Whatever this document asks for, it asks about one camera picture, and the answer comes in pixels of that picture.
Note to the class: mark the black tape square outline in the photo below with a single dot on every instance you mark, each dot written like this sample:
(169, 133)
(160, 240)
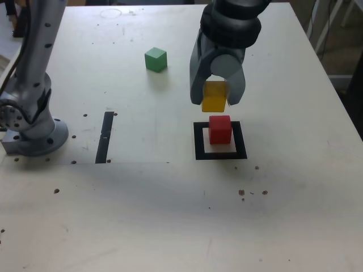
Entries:
(200, 141)

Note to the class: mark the white metal frame legs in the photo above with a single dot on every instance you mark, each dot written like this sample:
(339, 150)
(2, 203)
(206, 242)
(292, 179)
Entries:
(326, 25)

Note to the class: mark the green cube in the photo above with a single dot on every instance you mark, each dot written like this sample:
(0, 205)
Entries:
(154, 60)

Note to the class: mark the black tape strip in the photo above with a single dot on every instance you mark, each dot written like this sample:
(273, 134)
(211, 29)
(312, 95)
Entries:
(104, 137)

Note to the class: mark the yellow cube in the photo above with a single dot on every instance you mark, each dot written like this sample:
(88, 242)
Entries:
(214, 99)

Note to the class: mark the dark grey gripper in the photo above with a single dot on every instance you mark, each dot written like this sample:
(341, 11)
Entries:
(227, 50)

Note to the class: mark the red cube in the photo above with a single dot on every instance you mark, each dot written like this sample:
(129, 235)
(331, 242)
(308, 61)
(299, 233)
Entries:
(220, 131)

